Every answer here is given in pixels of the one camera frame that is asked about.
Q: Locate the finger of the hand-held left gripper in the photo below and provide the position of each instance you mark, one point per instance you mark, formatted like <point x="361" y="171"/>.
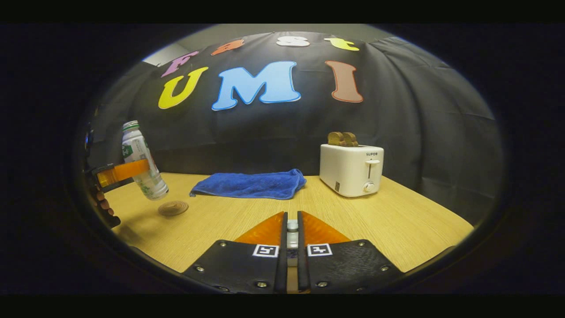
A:
<point x="128" y="171"/>

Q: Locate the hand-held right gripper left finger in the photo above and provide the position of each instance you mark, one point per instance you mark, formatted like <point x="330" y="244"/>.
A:
<point x="247" y="269"/>

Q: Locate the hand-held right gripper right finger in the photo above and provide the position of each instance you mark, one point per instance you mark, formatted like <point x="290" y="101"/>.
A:
<point x="348" y="269"/>

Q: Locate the white green-label water bottle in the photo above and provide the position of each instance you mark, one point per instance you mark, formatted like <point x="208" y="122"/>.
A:
<point x="143" y="163"/>

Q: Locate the round wooden coaster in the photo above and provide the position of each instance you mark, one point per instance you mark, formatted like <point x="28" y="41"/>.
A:
<point x="173" y="208"/>

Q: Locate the blue towel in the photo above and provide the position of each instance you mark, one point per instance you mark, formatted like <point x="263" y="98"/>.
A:
<point x="251" y="184"/>

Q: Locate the white toaster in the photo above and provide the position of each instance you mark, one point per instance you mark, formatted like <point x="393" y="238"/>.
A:
<point x="348" y="170"/>

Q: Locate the brown toast slice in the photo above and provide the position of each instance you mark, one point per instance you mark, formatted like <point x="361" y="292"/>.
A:
<point x="351" y="140"/>
<point x="334" y="138"/>

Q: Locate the black backdrop cloth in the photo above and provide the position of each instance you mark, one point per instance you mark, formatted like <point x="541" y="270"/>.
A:
<point x="419" y="110"/>

